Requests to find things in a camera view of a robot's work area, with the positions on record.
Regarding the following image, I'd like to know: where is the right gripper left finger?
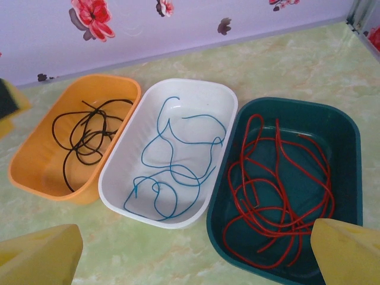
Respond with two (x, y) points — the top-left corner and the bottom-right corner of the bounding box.
(0, 223), (84, 285)

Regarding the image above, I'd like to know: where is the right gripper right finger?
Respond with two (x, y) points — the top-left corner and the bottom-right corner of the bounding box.
(310, 218), (380, 285)

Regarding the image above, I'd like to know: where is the black cable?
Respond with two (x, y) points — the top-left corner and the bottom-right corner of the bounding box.
(52, 99), (134, 192)

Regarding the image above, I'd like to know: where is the blue cable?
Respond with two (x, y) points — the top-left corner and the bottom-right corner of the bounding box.
(123, 96), (227, 222)

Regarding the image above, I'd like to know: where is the orange plastic tub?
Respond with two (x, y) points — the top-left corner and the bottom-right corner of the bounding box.
(8, 74), (142, 205)

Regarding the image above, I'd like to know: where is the dark green plastic tub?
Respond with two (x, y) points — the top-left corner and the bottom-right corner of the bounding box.
(206, 97), (363, 285)

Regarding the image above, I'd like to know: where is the white plastic tub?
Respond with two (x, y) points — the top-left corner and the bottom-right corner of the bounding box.
(97, 78), (239, 230)

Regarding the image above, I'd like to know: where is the aluminium wall base strip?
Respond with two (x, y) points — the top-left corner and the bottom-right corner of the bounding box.
(17, 16), (351, 90)

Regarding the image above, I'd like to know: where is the aluminium corner post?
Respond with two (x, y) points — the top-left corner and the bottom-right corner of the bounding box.
(346, 0), (380, 36)

